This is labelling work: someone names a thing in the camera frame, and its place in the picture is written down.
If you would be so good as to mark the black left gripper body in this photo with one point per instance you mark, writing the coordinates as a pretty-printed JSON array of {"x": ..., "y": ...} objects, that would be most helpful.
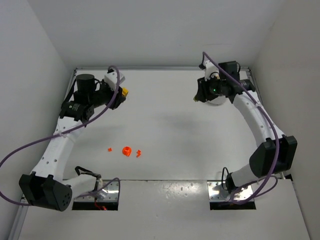
[{"x": 118, "y": 99}]

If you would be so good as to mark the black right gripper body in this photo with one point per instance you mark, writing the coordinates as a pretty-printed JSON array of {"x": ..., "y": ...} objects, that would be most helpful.
[{"x": 201, "y": 90}]

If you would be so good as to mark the yellow green lego stack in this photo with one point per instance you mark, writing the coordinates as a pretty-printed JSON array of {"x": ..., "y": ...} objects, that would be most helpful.
[{"x": 124, "y": 92}]

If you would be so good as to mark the orange round lego piece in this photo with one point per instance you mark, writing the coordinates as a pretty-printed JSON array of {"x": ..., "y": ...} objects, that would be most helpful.
[{"x": 126, "y": 151}]

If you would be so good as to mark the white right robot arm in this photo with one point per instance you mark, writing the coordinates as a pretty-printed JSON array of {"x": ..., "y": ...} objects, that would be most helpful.
[{"x": 275, "y": 150}]

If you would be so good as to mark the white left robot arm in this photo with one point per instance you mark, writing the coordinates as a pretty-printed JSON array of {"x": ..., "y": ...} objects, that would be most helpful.
[{"x": 45, "y": 186}]

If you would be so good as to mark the white round divided container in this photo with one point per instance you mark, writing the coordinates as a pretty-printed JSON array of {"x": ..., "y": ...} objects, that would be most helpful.
[{"x": 220, "y": 100}]

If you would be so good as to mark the orange zigzag lego piece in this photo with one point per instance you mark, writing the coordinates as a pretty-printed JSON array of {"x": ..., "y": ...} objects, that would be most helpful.
[{"x": 138, "y": 153}]

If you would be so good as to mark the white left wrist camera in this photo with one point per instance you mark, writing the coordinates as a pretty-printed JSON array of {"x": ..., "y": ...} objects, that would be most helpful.
[{"x": 111, "y": 78}]

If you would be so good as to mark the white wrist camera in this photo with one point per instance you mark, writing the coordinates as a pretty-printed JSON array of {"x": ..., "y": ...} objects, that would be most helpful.
[
  {"x": 111, "y": 78},
  {"x": 210, "y": 70}
]

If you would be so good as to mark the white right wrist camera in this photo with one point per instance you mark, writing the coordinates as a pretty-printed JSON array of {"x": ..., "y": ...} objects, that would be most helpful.
[{"x": 210, "y": 70}]

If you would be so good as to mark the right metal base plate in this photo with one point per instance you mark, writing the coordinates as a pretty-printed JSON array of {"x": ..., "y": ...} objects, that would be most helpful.
[{"x": 217, "y": 194}]

